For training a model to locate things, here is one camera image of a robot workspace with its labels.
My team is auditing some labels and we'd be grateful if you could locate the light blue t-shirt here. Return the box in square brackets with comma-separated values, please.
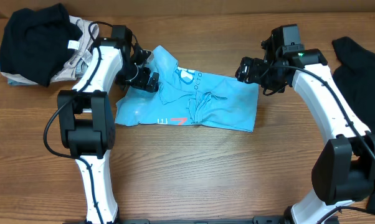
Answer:
[115, 45, 259, 132]

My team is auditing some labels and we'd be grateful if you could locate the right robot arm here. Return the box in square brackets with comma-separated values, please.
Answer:
[235, 24, 375, 224]

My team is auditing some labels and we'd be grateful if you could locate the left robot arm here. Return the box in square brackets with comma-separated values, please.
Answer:
[48, 25, 159, 223]

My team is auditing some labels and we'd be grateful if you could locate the grey-blue folded garment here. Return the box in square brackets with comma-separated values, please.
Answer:
[1, 60, 88, 86]

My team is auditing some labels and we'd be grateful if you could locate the beige folded garment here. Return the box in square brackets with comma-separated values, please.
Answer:
[0, 16, 99, 75]

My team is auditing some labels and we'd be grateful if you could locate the black crumpled garment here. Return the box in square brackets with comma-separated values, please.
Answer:
[326, 36, 375, 215]

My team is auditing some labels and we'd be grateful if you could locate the black folded garment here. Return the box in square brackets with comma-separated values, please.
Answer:
[0, 3, 83, 87]

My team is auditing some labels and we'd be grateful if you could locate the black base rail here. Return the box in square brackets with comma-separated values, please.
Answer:
[62, 216, 288, 224]

